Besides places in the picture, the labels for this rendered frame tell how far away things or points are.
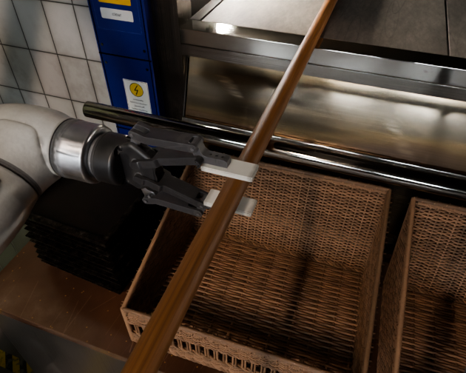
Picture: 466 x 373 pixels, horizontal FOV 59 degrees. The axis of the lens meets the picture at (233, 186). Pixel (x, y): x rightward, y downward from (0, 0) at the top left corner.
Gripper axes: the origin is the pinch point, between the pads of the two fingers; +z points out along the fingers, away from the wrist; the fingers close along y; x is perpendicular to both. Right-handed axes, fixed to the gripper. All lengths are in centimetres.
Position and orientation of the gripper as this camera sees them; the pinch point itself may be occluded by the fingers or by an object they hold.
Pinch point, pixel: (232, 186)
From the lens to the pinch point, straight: 55.4
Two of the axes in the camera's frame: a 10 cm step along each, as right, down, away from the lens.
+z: 9.4, 2.2, -2.5
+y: 0.1, 7.4, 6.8
